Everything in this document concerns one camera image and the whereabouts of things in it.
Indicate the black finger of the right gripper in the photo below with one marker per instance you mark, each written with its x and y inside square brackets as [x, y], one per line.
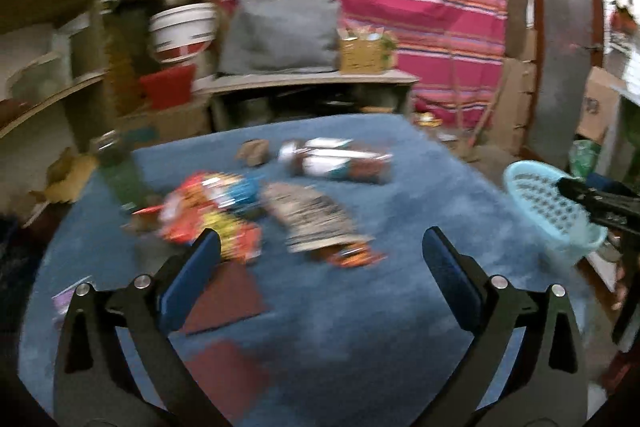
[613, 211]

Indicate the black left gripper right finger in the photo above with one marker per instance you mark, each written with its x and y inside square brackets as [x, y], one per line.
[525, 365]

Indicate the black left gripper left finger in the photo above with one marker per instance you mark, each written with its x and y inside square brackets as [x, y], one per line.
[93, 384]

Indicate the maroon scouring pad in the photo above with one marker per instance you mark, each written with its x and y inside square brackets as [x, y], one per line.
[231, 296]
[229, 377]

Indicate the green plastic bag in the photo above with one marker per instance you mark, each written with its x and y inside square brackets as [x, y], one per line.
[583, 158]

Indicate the light blue plastic basket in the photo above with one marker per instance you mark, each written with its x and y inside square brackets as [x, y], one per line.
[564, 226]

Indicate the purple small packet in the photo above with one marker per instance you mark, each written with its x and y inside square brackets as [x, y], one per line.
[61, 300]

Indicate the cardboard box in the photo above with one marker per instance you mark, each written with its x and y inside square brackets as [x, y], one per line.
[601, 95]

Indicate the red orange snack bag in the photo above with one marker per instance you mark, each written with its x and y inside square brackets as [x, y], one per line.
[223, 202]

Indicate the grey metal door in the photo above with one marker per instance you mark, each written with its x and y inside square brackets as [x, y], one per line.
[570, 37]

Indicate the blue fuzzy table mat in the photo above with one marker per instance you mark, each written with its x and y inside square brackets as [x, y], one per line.
[368, 346]

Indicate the glass jar green label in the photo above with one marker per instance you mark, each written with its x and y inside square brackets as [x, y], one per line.
[119, 170]

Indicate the striped brown snack bag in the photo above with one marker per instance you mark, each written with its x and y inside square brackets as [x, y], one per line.
[317, 225]

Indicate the small crumpled brown paper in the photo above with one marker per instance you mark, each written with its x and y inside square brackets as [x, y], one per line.
[254, 153]

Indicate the clear jar with brown contents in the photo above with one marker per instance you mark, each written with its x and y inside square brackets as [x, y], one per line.
[336, 159]

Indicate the red plastic bowl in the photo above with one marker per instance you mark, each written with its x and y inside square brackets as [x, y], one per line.
[170, 87]

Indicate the yellow chopstick holder box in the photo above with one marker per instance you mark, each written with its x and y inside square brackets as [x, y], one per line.
[361, 52]

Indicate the wooden low shelf table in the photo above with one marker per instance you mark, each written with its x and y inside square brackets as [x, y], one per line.
[251, 100]

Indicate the white red plastic bucket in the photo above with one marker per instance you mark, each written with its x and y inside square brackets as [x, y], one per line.
[179, 34]

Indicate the grey cushion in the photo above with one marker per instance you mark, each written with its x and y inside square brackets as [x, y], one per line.
[281, 37]

